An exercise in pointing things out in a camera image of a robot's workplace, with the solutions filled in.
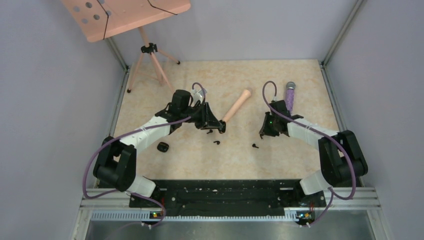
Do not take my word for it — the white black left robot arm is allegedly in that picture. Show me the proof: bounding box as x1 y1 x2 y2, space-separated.
93 89 226 207

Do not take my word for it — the purple glitter microphone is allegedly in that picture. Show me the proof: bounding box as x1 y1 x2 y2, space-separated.
284 81 296 115

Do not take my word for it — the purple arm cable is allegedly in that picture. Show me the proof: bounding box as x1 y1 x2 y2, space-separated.
262 80 358 228
82 82 206 229

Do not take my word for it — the black glossy earbud charging case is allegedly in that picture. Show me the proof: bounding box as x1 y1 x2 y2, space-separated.
218 120 226 134

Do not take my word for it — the pink music stand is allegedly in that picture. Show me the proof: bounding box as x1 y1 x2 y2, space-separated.
61 0 192 94

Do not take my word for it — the black case lid piece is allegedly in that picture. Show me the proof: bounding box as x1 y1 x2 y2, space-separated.
156 142 170 153

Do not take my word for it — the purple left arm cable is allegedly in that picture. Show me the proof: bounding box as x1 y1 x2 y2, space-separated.
82 82 206 229

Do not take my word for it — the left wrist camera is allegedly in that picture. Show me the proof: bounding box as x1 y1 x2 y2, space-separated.
191 88 207 103

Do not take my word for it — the pink wooden flute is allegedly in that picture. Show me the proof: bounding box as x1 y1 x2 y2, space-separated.
222 88 253 123

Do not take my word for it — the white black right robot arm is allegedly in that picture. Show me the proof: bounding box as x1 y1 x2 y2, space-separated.
259 100 369 206

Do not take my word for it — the grey slotted cable duct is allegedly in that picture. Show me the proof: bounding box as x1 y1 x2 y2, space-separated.
90 210 299 222

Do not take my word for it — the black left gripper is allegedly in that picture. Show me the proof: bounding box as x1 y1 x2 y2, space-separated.
181 101 223 130

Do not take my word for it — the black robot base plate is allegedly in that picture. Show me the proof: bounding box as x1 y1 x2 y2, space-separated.
129 179 327 217

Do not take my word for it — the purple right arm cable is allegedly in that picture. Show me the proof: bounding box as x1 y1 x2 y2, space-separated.
262 80 358 228

